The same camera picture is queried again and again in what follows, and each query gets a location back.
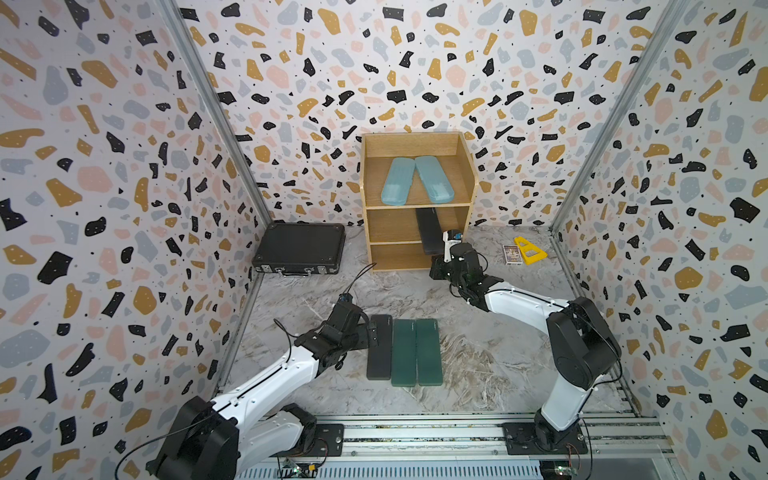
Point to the black pencil case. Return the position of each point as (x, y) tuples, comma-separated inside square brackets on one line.
[(380, 344), (430, 231)]

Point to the small card box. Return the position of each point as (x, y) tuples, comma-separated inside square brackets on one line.
[(512, 255)]

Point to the green pencil case right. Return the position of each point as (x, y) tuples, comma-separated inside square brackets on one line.
[(428, 351)]

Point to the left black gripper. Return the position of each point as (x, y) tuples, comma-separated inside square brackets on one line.
[(363, 340)]

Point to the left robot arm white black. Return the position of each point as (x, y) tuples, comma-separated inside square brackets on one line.
[(218, 438)]

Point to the yellow triangular plastic piece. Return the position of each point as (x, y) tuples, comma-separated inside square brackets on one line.
[(530, 253)]

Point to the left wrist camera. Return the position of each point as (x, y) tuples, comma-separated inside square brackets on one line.
[(344, 296)]

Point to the black flat case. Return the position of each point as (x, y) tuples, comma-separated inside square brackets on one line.
[(300, 249)]

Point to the light blue pencil case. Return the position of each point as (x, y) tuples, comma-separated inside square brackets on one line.
[(398, 182), (434, 179)]

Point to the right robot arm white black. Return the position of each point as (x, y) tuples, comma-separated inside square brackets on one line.
[(582, 345)]

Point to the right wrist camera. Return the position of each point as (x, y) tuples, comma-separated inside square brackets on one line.
[(450, 238)]

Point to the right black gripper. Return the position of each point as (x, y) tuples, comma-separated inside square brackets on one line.
[(436, 262)]

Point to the green pencil case left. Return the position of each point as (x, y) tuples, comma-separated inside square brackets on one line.
[(404, 356)]

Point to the wooden three-tier shelf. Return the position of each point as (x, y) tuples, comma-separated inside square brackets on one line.
[(392, 235)]

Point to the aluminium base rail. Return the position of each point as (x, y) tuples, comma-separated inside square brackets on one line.
[(475, 446)]

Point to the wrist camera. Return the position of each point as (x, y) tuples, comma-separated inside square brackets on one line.
[(450, 238), (344, 296)]

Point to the green pencil case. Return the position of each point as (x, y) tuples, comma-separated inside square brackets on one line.
[(428, 351), (404, 356)]

